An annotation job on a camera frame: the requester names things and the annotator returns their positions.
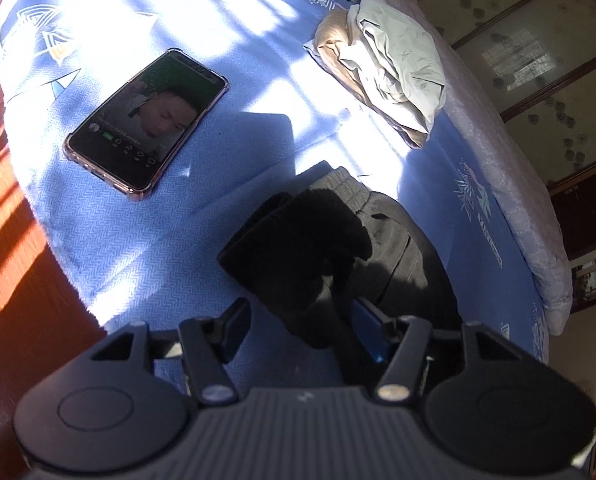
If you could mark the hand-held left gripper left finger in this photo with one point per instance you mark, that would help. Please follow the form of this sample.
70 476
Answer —
236 327

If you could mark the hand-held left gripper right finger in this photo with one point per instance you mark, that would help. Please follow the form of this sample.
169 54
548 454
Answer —
370 330

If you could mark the black pants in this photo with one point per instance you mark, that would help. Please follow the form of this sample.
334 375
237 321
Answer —
328 255

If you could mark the blue tree-print blanket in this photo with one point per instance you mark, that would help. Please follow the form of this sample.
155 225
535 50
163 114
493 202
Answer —
237 110

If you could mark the smartphone in pink case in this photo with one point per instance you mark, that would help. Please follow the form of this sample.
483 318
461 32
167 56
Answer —
147 120

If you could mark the dark wooden cabinet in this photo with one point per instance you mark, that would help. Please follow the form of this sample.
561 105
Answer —
590 245

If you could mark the tan crumpled garment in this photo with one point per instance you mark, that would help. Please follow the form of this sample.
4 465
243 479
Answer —
343 55

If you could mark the frosted glass sliding doors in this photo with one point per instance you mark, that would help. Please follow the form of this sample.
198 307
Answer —
538 50

